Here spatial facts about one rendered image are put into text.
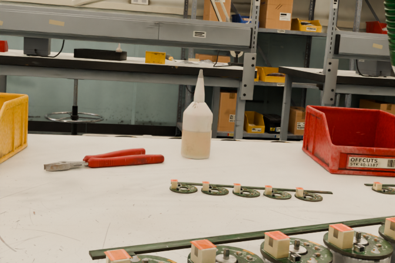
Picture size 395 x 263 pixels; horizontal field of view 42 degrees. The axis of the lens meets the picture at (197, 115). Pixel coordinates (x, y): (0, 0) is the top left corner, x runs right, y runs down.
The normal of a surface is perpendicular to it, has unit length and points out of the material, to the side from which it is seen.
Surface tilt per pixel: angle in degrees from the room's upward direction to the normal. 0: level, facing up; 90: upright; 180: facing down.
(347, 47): 90
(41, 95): 90
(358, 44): 90
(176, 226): 0
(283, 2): 89
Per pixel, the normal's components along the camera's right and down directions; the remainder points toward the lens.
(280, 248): 0.43, 0.16
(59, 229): 0.07, -0.99
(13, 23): 0.18, 0.15
